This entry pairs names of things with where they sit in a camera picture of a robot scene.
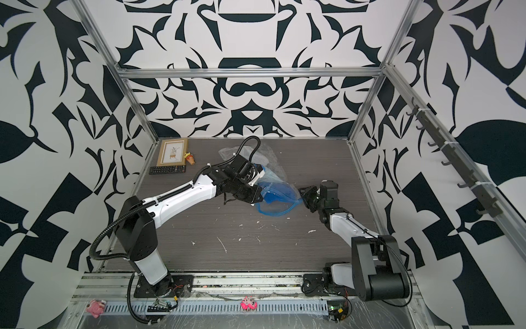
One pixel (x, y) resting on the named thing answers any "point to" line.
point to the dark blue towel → (275, 190)
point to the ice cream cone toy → (190, 157)
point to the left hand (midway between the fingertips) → (261, 195)
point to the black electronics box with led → (337, 310)
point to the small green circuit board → (168, 303)
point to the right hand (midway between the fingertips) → (298, 187)
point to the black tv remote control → (167, 169)
